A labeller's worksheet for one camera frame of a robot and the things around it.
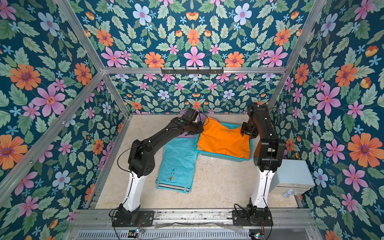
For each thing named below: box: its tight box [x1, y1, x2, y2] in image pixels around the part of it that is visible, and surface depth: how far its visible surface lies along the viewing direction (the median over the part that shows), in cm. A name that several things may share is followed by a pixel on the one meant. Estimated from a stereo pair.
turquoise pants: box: [155, 137, 198, 194], surface depth 90 cm
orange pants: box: [197, 116, 251, 159], surface depth 95 cm
